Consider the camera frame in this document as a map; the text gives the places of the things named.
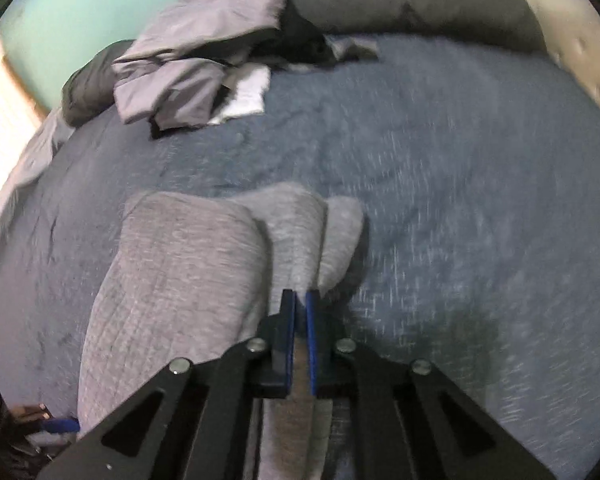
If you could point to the grey knit sweater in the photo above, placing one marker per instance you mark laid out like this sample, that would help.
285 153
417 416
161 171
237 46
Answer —
180 270

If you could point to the cream tufted headboard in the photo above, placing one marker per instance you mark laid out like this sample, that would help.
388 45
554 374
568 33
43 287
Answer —
575 25

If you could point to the blue patterned bedspread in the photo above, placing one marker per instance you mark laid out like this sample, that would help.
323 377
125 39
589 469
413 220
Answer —
455 185

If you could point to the pile of clothes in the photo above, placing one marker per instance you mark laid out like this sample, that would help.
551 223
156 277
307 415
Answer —
190 45

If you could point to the light curtain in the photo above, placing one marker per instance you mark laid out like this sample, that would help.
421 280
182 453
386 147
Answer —
5 110

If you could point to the white cloth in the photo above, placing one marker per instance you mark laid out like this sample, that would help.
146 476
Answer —
245 95

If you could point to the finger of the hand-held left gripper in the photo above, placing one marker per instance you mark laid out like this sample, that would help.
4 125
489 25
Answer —
62 425

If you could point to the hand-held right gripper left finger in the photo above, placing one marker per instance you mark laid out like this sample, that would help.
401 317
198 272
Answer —
290 340

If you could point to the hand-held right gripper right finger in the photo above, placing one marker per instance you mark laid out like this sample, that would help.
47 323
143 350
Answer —
311 345

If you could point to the black garment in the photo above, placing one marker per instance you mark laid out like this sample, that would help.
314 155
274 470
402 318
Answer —
300 40

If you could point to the light blue bed sheet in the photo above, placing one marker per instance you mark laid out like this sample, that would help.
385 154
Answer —
20 185

